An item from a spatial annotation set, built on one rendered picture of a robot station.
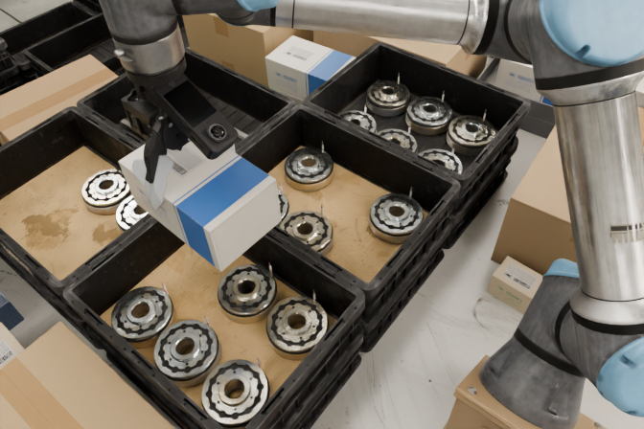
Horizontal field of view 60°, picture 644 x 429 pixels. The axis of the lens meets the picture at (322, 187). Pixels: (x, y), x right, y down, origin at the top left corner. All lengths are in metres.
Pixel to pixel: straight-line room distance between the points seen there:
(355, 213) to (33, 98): 0.85
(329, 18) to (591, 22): 0.30
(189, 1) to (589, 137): 0.45
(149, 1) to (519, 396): 0.71
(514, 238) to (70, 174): 0.95
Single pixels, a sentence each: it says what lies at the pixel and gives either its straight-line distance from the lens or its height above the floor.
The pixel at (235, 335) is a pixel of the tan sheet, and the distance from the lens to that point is 0.98.
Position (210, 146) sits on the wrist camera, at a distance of 0.67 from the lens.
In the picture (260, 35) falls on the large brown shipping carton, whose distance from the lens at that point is 1.52.
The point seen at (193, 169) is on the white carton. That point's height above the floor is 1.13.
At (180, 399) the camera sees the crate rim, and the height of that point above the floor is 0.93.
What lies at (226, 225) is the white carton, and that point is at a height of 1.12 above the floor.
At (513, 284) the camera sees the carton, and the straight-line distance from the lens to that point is 1.14.
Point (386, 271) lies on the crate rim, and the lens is 0.91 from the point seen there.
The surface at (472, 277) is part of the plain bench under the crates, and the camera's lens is 1.21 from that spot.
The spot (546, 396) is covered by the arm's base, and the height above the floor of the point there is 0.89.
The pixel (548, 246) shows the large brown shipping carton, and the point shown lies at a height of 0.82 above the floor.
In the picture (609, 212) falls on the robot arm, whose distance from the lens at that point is 0.70.
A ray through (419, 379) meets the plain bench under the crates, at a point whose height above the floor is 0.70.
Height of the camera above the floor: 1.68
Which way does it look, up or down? 47 degrees down
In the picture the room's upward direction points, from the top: 3 degrees counter-clockwise
